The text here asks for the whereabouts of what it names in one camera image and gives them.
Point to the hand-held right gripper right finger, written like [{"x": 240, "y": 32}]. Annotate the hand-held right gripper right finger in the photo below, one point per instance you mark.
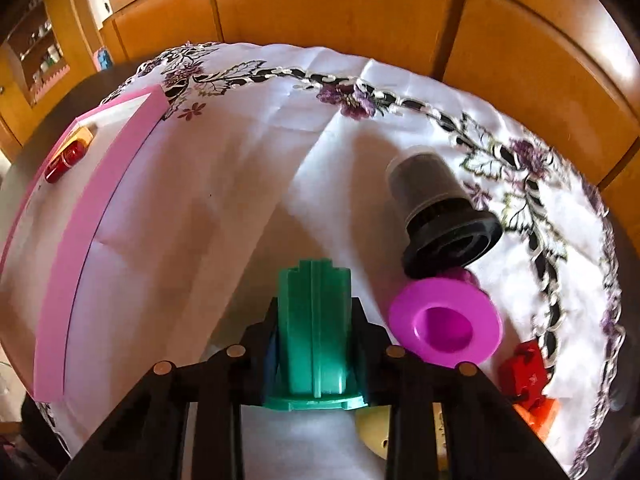
[{"x": 362, "y": 360}]

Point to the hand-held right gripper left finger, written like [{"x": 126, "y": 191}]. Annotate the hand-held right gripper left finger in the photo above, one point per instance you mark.
[{"x": 270, "y": 366}]

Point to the green ribbed plastic piece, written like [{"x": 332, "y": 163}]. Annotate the green ribbed plastic piece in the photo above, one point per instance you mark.
[{"x": 310, "y": 335}]

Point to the magenta flanged plastic cup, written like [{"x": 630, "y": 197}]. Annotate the magenta flanged plastic cup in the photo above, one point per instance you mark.
[{"x": 445, "y": 327}]

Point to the orange plastic piece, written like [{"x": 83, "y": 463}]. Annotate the orange plastic piece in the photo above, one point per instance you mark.
[{"x": 542, "y": 417}]

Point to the pink tray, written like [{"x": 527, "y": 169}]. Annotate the pink tray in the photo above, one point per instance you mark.
[{"x": 75, "y": 270}]

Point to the pale yellow plastic disc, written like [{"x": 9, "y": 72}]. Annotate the pale yellow plastic disc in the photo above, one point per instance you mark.
[{"x": 375, "y": 430}]

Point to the red toy block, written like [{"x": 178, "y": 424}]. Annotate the red toy block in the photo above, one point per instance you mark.
[{"x": 522, "y": 370}]

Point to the black mesh filter cup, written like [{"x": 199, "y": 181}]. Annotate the black mesh filter cup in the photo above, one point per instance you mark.
[{"x": 425, "y": 190}]

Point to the white embroidered floral tablecloth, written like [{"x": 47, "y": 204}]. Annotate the white embroidered floral tablecloth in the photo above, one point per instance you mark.
[{"x": 225, "y": 185}]

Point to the small blue object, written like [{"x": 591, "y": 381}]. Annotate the small blue object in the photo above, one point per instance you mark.
[{"x": 103, "y": 59}]

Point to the wooden panelled wardrobe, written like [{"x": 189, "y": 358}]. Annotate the wooden panelled wardrobe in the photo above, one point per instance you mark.
[{"x": 325, "y": 5}]

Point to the wooden glass-door cabinet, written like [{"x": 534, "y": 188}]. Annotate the wooden glass-door cabinet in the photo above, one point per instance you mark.
[{"x": 37, "y": 45}]

